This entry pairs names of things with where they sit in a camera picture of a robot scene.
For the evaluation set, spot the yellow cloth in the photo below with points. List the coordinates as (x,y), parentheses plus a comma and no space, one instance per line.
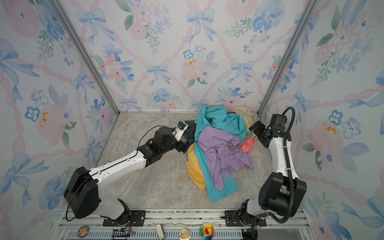
(194,169)

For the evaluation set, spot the teal cloth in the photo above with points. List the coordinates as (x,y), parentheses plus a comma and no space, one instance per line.
(217,117)

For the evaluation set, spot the white small stick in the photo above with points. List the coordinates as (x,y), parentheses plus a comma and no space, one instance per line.
(160,232)

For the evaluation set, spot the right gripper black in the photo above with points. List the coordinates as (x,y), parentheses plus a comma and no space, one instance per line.
(257,130)

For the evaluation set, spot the dark grey cloth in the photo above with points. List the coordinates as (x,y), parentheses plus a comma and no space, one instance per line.
(189,133)

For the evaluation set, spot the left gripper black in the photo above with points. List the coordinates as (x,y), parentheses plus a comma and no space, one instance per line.
(180,148)

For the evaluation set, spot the round cream badge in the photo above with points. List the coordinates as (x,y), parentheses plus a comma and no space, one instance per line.
(185,234)

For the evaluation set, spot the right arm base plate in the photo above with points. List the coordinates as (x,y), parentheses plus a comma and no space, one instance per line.
(237,219)

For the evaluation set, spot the round green badge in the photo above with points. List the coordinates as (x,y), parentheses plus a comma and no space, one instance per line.
(83,231)

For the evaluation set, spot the colourful flower toy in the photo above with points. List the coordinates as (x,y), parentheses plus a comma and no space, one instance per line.
(207,231)

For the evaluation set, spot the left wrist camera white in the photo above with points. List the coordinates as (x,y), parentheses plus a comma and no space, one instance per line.
(179,130)

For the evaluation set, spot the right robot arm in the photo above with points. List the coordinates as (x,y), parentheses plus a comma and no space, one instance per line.
(282,193)

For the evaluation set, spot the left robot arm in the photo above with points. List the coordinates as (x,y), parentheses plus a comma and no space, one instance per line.
(82,192)

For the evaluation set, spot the right aluminium corner post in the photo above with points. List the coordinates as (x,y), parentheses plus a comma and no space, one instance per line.
(298,33)

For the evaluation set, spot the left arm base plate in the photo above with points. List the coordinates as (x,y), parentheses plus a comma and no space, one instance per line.
(133,218)

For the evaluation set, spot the left aluminium corner post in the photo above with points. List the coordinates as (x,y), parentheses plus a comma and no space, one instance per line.
(81,50)

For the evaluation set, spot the pastel floral cloth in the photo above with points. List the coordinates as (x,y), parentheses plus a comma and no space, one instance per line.
(246,115)

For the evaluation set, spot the aluminium corner post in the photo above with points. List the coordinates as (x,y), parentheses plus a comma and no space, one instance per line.
(81,50)
(298,33)

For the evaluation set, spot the aluminium front rail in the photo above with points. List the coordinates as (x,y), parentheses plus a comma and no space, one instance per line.
(172,221)

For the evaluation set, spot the purple cloth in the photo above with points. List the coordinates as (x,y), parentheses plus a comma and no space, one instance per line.
(223,153)

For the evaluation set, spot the pink printed jacket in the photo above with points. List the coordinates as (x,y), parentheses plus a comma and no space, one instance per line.
(247,145)

